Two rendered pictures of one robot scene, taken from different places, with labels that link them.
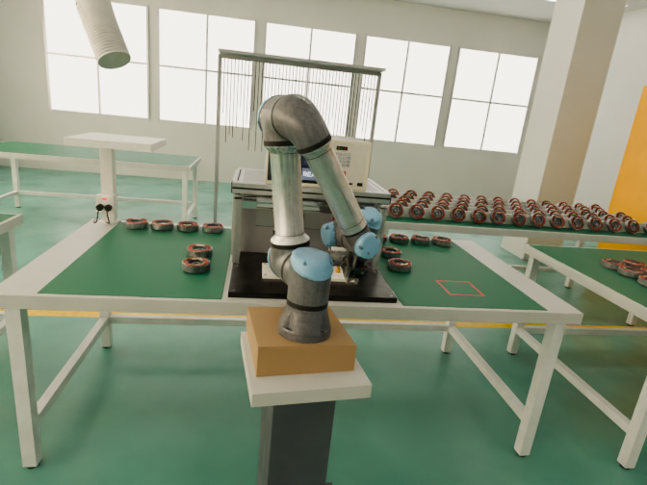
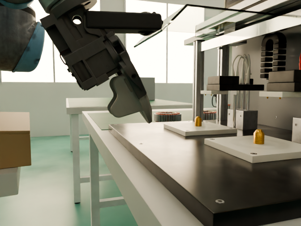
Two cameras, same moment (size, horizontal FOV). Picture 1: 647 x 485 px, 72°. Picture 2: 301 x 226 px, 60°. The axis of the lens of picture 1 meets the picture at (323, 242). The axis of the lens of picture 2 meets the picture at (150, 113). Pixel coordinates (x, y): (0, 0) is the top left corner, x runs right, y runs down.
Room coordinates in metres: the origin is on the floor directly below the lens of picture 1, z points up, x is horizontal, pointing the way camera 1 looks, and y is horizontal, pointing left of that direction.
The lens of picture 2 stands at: (1.49, -0.53, 0.89)
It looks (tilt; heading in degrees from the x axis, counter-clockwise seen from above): 5 degrees down; 82
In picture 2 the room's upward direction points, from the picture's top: straight up
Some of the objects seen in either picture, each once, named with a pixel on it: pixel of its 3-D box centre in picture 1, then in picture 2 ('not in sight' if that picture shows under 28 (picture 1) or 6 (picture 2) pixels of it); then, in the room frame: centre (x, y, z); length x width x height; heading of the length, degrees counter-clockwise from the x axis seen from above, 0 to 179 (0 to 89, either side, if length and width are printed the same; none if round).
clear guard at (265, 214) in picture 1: (286, 210); (203, 32); (1.74, 0.16, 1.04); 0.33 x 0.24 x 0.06; 9
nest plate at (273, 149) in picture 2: (337, 273); (258, 146); (1.77, -0.07, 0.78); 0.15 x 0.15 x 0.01; 9
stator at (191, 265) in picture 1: (195, 265); (167, 117); (1.72, 0.51, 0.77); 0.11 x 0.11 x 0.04
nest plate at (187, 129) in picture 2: (280, 270); (198, 128); (1.73, 0.17, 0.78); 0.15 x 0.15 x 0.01; 9
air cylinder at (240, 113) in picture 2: not in sight; (242, 118); (1.87, 0.19, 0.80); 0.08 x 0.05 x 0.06; 99
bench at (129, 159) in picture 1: (96, 188); not in sight; (4.73, 2.52, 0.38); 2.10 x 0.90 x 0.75; 99
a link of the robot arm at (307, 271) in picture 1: (309, 274); not in sight; (1.15, 0.03, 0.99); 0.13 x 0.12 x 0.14; 28
